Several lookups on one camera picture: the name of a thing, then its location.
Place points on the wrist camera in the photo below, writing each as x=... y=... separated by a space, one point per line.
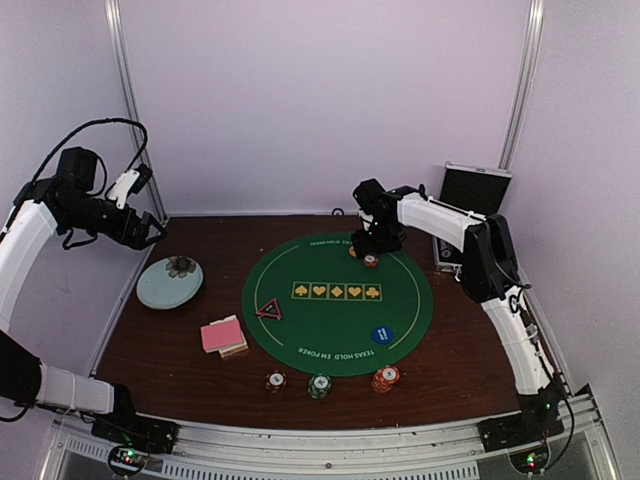
x=128 y=183
x=368 y=194

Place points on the blue small blind button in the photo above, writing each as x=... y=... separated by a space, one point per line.
x=382 y=335

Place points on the black red triangular dealer marker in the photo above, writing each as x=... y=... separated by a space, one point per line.
x=270 y=310

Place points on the aluminium frame post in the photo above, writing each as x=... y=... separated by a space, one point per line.
x=528 y=65
x=116 y=33

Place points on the metal front rail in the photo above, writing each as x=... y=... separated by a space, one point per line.
x=452 y=450

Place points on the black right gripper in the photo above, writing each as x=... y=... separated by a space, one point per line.
x=363 y=245

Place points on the right aluminium frame post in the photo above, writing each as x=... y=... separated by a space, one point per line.
x=528 y=65

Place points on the left aluminium frame post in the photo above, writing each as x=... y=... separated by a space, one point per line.
x=116 y=33

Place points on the round green poker mat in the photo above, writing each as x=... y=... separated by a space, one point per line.
x=331 y=302

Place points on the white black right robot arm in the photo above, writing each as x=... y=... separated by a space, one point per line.
x=489 y=277

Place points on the green chip stack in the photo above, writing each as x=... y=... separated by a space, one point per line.
x=319 y=386

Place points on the red-backed playing card deck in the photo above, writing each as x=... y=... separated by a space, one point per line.
x=221 y=335

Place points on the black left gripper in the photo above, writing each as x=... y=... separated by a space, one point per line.
x=135 y=239

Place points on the gold playing card box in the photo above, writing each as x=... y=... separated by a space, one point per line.
x=234 y=349

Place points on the light blue flower plate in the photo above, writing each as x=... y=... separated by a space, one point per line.
x=169 y=282

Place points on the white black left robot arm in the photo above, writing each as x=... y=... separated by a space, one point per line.
x=49 y=207

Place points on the orange chip stack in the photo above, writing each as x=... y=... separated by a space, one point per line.
x=385 y=379

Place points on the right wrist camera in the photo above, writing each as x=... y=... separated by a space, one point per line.
x=368 y=194

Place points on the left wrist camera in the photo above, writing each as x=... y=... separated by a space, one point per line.
x=128 y=183

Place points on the red black chip stack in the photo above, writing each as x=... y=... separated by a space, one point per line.
x=275 y=382

